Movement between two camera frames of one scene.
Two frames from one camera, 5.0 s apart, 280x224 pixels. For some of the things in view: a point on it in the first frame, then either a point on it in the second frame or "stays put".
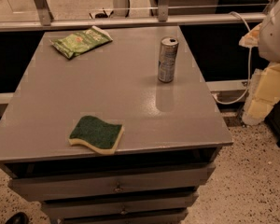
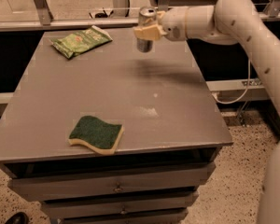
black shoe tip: [20, 217] stays put
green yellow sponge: [97, 133] stays put
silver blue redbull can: [167, 59] -> [147, 16]
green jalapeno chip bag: [73, 44] stays put
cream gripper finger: [251, 39] -> [172, 24]
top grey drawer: [49, 182] stays put
